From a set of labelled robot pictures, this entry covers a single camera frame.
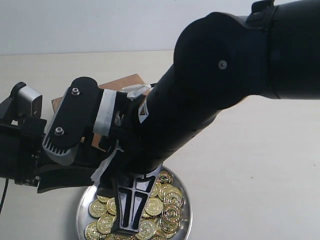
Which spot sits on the gold coin far left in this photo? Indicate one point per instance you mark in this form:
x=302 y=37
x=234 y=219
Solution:
x=96 y=209

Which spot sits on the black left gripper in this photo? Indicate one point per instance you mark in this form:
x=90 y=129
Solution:
x=52 y=175

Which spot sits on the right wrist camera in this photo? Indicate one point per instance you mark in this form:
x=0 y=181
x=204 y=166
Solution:
x=73 y=120

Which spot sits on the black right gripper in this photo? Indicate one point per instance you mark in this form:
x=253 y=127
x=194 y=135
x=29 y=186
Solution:
x=130 y=125

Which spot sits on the round steel plate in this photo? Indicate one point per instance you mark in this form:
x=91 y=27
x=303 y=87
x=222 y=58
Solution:
x=83 y=218

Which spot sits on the gold coin bottom centre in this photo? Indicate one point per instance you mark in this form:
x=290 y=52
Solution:
x=147 y=229

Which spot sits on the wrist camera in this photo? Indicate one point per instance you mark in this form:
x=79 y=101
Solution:
x=28 y=100
x=73 y=120

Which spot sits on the gold coin lower left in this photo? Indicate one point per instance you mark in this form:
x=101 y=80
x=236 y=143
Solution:
x=105 y=223

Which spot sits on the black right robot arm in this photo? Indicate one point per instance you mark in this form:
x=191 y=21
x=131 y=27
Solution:
x=218 y=61

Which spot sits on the gold coin bottom left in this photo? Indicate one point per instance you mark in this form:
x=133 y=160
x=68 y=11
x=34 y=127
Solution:
x=91 y=232

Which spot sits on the gold coin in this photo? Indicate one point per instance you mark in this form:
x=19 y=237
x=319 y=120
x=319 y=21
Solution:
x=105 y=223
x=96 y=209
x=154 y=206
x=147 y=229
x=91 y=232
x=171 y=214
x=165 y=177

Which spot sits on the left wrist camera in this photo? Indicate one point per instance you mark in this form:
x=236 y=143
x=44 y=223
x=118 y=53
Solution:
x=28 y=100

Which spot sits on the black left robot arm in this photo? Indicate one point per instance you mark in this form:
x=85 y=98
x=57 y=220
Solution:
x=9 y=144

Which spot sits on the brown cardboard box with slot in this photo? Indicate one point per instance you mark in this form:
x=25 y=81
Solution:
x=116 y=85

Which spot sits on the gold coin upper right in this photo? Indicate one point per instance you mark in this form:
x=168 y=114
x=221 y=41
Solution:
x=165 y=177

